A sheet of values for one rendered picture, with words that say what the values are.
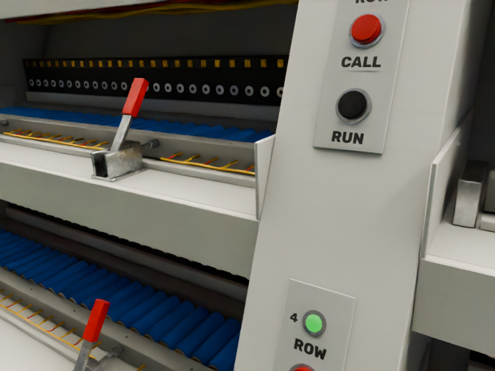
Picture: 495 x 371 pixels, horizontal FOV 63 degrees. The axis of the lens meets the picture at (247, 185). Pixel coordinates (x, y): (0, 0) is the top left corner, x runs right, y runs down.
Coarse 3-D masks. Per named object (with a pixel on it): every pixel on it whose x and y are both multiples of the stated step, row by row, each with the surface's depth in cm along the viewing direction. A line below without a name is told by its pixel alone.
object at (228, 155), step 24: (24, 120) 50; (48, 120) 49; (72, 144) 43; (96, 144) 44; (168, 144) 38; (192, 144) 36; (216, 144) 35; (240, 144) 34; (216, 168) 34; (240, 168) 34
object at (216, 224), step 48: (0, 96) 68; (48, 96) 65; (96, 96) 59; (0, 144) 48; (0, 192) 43; (48, 192) 38; (96, 192) 34; (144, 192) 31; (192, 192) 31; (240, 192) 30; (144, 240) 32; (192, 240) 29; (240, 240) 27
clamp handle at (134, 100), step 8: (136, 80) 36; (144, 80) 36; (136, 88) 35; (144, 88) 36; (128, 96) 36; (136, 96) 35; (128, 104) 35; (136, 104) 35; (128, 112) 35; (136, 112) 35; (128, 120) 35; (120, 128) 35; (128, 128) 35; (120, 136) 35; (112, 144) 35; (120, 144) 35
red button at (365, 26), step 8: (360, 16) 23; (368, 16) 22; (360, 24) 22; (368, 24) 22; (376, 24) 22; (352, 32) 23; (360, 32) 22; (368, 32) 22; (376, 32) 22; (360, 40) 22; (368, 40) 22
